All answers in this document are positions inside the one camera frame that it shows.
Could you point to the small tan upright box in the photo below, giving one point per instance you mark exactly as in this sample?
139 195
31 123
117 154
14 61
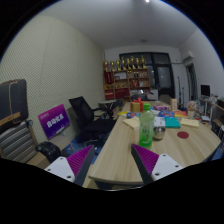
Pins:
173 104

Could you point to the wooden shelf unit with trophies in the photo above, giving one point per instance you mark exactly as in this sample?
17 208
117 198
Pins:
125 83

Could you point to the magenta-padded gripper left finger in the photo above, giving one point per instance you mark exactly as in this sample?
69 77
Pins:
63 166

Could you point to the white wall air conditioner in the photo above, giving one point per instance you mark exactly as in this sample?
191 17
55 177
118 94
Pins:
187 56

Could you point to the grey striped chair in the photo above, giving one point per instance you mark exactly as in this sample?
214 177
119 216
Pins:
16 141

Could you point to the computer monitor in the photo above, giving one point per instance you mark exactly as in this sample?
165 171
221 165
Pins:
205 90

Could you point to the yellow gift box red ribbon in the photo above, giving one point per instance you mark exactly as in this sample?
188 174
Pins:
136 106

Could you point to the stainless steel cup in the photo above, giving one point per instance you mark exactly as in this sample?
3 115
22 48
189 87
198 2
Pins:
159 133

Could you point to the white printed booklet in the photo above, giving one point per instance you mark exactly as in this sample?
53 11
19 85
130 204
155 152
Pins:
159 121

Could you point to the black office chair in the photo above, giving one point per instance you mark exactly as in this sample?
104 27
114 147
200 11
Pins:
88 121

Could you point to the blue printed booklets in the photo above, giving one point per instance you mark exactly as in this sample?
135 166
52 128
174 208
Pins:
133 115

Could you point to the orange book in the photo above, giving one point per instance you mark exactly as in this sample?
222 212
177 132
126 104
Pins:
180 113

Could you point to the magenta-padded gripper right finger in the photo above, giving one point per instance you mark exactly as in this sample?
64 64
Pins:
160 165

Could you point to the green tea plastic bottle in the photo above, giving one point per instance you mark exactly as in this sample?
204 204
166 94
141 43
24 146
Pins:
146 128

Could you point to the teal book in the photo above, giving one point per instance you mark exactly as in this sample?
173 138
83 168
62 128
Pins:
172 122

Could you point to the pink flowers in white pot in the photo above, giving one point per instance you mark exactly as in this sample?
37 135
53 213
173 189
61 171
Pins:
191 109

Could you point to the black bag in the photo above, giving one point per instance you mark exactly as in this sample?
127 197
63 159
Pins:
50 150

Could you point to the cluttered wooden side desk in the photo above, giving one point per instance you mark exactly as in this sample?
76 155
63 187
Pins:
213 111

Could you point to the purple sign board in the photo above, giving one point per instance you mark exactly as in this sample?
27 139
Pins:
53 120

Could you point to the flat round red coaster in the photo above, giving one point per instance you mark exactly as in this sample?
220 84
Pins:
183 135

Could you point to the dark glass door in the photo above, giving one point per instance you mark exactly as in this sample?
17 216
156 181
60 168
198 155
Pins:
160 75

